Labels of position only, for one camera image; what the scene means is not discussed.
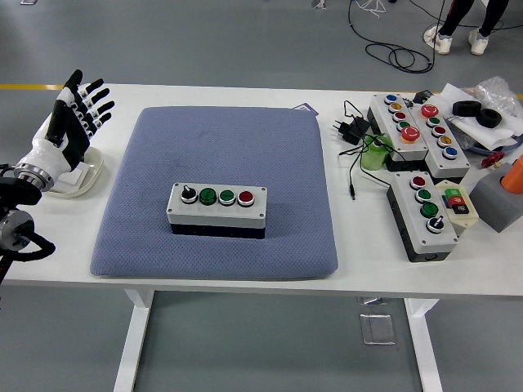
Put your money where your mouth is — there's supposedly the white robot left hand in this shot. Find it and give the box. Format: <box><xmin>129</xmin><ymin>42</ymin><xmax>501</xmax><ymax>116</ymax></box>
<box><xmin>19</xmin><ymin>69</ymin><xmax>116</xmax><ymax>183</ymax></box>

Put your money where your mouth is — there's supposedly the four-button grey control box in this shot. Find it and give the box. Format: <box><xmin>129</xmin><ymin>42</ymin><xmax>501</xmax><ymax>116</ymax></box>
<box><xmin>165</xmin><ymin>182</ymin><xmax>270</xmax><ymax>240</ymax></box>
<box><xmin>386</xmin><ymin>171</ymin><xmax>459</xmax><ymax>263</ymax></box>

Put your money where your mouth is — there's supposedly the five-button grey control box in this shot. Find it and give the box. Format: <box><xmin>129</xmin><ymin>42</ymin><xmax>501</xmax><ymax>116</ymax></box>
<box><xmin>408</xmin><ymin>102</ymin><xmax>472</xmax><ymax>180</ymax></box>
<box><xmin>366</xmin><ymin>92</ymin><xmax>430</xmax><ymax>172</ymax></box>

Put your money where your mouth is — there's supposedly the cream tray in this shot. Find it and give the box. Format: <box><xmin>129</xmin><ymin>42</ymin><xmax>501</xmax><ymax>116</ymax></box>
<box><xmin>42</xmin><ymin>146</ymin><xmax>105</xmax><ymax>200</ymax></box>

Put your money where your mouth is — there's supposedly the blue-grey padded mat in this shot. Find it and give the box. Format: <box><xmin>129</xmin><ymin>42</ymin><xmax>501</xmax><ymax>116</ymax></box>
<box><xmin>89</xmin><ymin>105</ymin><xmax>340</xmax><ymax>281</ymax></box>

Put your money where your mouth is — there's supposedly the white table leg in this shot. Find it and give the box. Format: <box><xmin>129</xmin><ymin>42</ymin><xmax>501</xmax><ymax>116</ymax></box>
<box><xmin>114</xmin><ymin>288</ymin><xmax>155</xmax><ymax>392</ymax></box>
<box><xmin>404</xmin><ymin>297</ymin><xmax>445</xmax><ymax>392</ymax></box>

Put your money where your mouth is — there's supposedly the purple-edged white card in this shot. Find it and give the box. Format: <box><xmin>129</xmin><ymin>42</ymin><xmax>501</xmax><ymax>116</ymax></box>
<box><xmin>292</xmin><ymin>101</ymin><xmax>320</xmax><ymax>116</ymax></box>

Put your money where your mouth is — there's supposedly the green plastic cup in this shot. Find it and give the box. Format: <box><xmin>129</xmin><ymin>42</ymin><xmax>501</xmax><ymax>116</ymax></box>
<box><xmin>360</xmin><ymin>133</ymin><xmax>393</xmax><ymax>171</ymax></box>

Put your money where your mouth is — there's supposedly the clear floor plate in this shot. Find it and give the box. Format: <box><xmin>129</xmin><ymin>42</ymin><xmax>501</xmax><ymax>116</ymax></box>
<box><xmin>359</xmin><ymin>313</ymin><xmax>397</xmax><ymax>346</ymax></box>

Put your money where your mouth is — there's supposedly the person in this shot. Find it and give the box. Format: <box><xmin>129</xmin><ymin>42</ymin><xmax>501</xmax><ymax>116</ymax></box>
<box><xmin>422</xmin><ymin>0</ymin><xmax>512</xmax><ymax>56</ymax></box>

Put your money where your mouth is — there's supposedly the white paper sheet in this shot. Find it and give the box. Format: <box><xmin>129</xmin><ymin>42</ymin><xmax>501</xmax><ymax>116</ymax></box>
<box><xmin>439</xmin><ymin>82</ymin><xmax>523</xmax><ymax>150</ymax></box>

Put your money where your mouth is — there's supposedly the grey block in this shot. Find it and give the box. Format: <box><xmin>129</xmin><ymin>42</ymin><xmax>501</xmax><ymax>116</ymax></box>
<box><xmin>468</xmin><ymin>162</ymin><xmax>523</xmax><ymax>234</ymax></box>

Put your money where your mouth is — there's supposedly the clear bubble wrap bag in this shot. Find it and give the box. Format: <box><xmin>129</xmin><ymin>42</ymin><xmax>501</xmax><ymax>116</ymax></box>
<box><xmin>463</xmin><ymin>75</ymin><xmax>523</xmax><ymax>123</ymax></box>

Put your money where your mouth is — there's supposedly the orange cylinder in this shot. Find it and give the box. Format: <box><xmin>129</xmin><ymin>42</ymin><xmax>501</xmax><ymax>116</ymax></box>
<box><xmin>502</xmin><ymin>154</ymin><xmax>523</xmax><ymax>196</ymax></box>

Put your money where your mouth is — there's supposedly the white wall switch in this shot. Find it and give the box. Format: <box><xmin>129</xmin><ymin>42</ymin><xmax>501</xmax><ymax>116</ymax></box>
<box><xmin>55</xmin><ymin>162</ymin><xmax>92</xmax><ymax>193</ymax></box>

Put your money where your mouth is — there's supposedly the black power adapter with cord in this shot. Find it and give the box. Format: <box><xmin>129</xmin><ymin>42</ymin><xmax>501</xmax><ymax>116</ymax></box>
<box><xmin>329</xmin><ymin>100</ymin><xmax>404</xmax><ymax>202</ymax></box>

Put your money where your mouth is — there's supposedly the white floor cord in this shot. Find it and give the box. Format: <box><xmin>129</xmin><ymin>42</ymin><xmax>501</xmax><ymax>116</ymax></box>
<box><xmin>354</xmin><ymin>0</ymin><xmax>387</xmax><ymax>20</ymax></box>

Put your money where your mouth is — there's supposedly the black floor cable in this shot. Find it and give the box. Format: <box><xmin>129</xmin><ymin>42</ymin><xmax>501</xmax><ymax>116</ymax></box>
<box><xmin>346</xmin><ymin>0</ymin><xmax>523</xmax><ymax>74</ymax></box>

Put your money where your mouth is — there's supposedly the cream three-button switch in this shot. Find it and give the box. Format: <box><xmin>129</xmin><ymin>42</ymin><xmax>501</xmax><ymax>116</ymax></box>
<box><xmin>433</xmin><ymin>178</ymin><xmax>479</xmax><ymax>238</ymax></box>

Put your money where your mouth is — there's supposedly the black foam ring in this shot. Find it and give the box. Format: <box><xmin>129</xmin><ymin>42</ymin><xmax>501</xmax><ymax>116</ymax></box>
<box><xmin>477</xmin><ymin>108</ymin><xmax>503</xmax><ymax>128</ymax></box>
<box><xmin>451</xmin><ymin>100</ymin><xmax>483</xmax><ymax>117</ymax></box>

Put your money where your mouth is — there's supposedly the blue ring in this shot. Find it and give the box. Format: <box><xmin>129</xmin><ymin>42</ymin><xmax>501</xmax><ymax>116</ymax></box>
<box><xmin>465</xmin><ymin>136</ymin><xmax>523</xmax><ymax>155</ymax></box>

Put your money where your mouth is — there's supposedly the red valve handle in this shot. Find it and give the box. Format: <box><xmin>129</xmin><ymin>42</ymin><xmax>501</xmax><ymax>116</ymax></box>
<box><xmin>481</xmin><ymin>151</ymin><xmax>507</xmax><ymax>168</ymax></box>

